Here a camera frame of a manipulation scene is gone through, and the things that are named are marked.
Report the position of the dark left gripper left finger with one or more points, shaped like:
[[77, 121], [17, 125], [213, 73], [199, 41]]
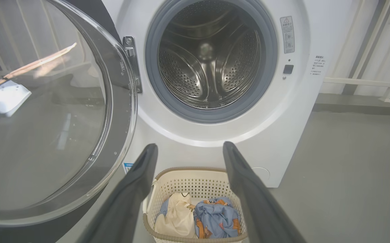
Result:
[[127, 202]]

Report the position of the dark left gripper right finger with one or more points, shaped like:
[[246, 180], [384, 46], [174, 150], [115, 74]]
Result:
[[259, 209]]

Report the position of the light blue and orange garment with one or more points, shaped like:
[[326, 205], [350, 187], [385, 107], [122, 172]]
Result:
[[163, 207]]

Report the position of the blue garment with orange cartoons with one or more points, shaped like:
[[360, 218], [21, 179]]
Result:
[[216, 217]]

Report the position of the cream fabric garment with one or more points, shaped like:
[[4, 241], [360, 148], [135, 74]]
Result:
[[178, 216]]

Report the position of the round black glass washer door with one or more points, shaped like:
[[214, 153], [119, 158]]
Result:
[[46, 152]]

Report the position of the cream perforated plastic laundry basket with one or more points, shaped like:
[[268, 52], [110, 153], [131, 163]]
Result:
[[194, 182]]

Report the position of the white front-load washing machine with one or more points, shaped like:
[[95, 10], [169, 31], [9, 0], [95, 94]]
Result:
[[282, 135]]

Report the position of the grey rubber door gasket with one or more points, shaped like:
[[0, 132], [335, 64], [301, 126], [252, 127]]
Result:
[[152, 77]]

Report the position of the metal washer door hinge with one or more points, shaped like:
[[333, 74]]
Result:
[[132, 60]]

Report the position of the black washer door latch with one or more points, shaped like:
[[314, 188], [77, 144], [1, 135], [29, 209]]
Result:
[[288, 69]]

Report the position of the blue energy label sticker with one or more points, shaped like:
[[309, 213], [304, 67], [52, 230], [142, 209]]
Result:
[[128, 167]]

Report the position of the round drain filter cover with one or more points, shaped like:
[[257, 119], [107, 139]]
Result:
[[264, 172]]

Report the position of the steel perforated washer drum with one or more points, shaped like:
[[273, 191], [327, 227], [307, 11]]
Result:
[[208, 67]]

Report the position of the printed text label on washer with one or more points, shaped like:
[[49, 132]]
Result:
[[317, 64]]

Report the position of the grey warning sticker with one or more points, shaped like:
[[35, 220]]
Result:
[[287, 33]]

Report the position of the white metal pipe frame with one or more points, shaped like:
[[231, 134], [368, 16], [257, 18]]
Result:
[[366, 81]]

